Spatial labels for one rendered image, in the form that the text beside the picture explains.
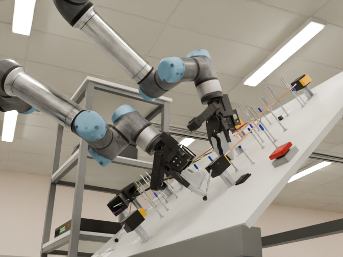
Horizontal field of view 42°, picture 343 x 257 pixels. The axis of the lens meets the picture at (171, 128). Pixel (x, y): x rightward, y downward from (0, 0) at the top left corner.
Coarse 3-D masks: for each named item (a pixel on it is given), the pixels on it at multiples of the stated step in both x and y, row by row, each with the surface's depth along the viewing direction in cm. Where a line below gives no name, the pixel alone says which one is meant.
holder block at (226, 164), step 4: (220, 156) 132; (224, 156) 132; (216, 160) 131; (220, 160) 131; (224, 160) 132; (212, 164) 129; (216, 164) 130; (220, 164) 131; (224, 164) 131; (228, 164) 132; (208, 168) 132; (212, 168) 130; (216, 168) 130; (220, 168) 130; (224, 168) 131; (208, 172) 133; (212, 172) 131; (216, 172) 130; (220, 172) 130; (212, 176) 132; (216, 176) 131
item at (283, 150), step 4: (284, 144) 116; (288, 144) 114; (276, 148) 118; (280, 148) 115; (284, 148) 113; (288, 148) 114; (276, 152) 114; (280, 152) 113; (284, 152) 113; (272, 156) 115; (276, 156) 114; (280, 156) 115
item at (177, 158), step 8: (160, 136) 130; (168, 136) 129; (152, 144) 129; (160, 144) 130; (168, 144) 129; (176, 144) 128; (152, 152) 132; (160, 152) 130; (168, 152) 129; (176, 152) 126; (184, 152) 126; (192, 152) 132; (168, 160) 127; (176, 160) 127; (184, 160) 125; (192, 160) 131; (176, 168) 127; (184, 168) 131
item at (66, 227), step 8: (64, 224) 222; (80, 224) 208; (88, 224) 210; (96, 224) 212; (104, 224) 214; (112, 224) 216; (56, 232) 232; (64, 232) 219; (96, 232) 211; (104, 232) 212; (112, 232) 214
